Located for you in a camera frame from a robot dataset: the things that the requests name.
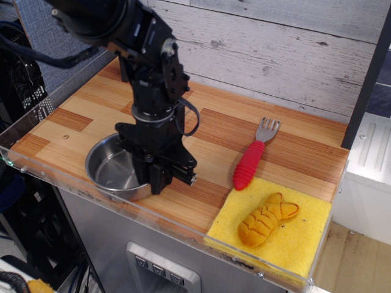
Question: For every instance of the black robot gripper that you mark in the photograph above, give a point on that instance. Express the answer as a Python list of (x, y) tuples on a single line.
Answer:
[(158, 153)]

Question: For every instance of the small stainless steel pot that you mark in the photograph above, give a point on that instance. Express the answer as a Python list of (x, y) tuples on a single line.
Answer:
[(110, 167)]

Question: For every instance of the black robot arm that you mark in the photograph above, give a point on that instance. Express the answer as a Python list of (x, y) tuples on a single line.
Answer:
[(148, 53)]

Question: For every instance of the stainless steel cabinet with dispenser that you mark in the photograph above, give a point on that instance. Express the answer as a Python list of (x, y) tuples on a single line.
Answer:
[(133, 250)]

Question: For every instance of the orange plush shrimp toy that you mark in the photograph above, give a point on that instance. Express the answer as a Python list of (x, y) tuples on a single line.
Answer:
[(258, 225)]

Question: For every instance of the yellow cloth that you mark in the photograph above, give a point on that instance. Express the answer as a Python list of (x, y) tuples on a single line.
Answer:
[(290, 250)]

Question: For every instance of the clear acrylic table guard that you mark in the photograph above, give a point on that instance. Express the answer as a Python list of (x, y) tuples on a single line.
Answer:
[(305, 155)]

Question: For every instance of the white appliance at right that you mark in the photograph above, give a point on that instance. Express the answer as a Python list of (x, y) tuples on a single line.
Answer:
[(362, 203)]

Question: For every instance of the red handled metal fork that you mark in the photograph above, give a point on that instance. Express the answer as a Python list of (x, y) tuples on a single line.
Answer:
[(247, 166)]

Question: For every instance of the black equipment rack with cables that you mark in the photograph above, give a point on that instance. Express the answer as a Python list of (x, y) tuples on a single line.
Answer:
[(32, 211)]

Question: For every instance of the dark right support post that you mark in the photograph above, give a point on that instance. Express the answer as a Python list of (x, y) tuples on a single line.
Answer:
[(371, 77)]

